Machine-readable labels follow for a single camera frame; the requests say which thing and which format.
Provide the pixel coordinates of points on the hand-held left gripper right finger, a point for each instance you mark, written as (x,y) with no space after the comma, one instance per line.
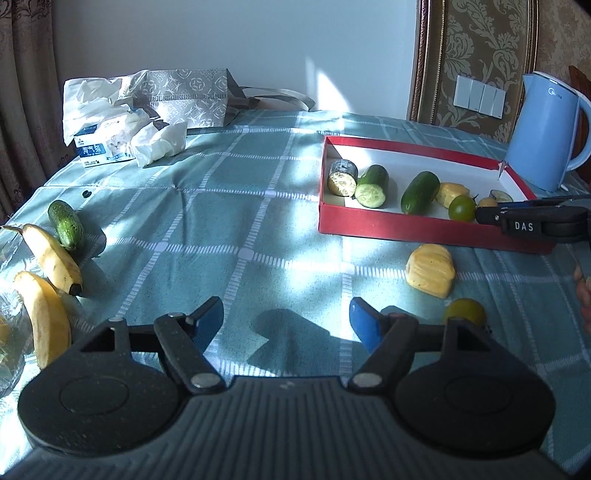
(364,323)

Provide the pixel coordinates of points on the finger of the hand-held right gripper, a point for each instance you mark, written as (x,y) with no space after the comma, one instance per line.
(563,201)
(554,224)

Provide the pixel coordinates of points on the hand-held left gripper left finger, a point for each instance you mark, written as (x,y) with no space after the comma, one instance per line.
(210,321)

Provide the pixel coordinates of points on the eggplant wedge chunk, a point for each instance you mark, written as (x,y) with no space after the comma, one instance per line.
(501,195)

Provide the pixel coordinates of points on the small yellow fruit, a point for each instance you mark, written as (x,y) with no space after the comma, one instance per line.
(487,202)

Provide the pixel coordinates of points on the dark green tomato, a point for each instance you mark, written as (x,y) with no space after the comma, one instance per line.
(461,209)

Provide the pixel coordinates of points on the red shallow cardboard box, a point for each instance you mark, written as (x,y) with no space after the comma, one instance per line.
(392,226)

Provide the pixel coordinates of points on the cut cucumber piece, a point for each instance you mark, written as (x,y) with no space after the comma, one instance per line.
(419,193)
(371,191)

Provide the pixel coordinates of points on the person's right hand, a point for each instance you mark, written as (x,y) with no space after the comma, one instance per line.
(585,300)

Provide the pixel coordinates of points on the blue electric kettle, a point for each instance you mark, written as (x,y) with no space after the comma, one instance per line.
(540,134)

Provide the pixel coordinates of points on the yellow pepper piece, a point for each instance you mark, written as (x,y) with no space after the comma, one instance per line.
(429,271)

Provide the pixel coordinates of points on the light green tomato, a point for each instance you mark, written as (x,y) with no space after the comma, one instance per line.
(464,311)

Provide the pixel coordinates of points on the small yellow pineapple chunk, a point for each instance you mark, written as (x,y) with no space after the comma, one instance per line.
(450,194)

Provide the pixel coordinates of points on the teal checked tablecloth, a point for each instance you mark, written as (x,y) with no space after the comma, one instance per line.
(231,207)

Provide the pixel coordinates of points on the dark wooden chair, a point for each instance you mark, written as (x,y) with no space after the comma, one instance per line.
(581,78)

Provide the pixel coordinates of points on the round cut eggplant piece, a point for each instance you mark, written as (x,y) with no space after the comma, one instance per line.
(342,181)

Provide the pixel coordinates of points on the yellow banana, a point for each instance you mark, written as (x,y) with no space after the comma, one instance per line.
(53,258)
(46,318)

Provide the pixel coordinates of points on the small whole cucumber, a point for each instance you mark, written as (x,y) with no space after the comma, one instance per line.
(66,225)

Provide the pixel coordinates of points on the crumpled white tissue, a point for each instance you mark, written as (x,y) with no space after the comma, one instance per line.
(159,141)

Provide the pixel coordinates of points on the clear plastic bag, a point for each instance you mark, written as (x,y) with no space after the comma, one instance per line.
(9,341)

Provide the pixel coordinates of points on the blue white tissue pack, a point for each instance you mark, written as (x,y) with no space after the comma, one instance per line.
(99,150)

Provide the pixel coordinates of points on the grey patterned tote bag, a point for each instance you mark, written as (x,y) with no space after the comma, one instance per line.
(184,99)

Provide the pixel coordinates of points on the white plastic bag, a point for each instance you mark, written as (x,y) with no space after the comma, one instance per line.
(87,99)

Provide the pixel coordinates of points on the brown patterned curtain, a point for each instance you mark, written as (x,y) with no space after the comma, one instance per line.
(23,92)

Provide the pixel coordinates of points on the white wall switch panel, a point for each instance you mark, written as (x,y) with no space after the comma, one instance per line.
(479,95)

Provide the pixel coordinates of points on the patterned framed wall panel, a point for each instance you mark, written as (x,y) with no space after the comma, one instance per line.
(485,41)

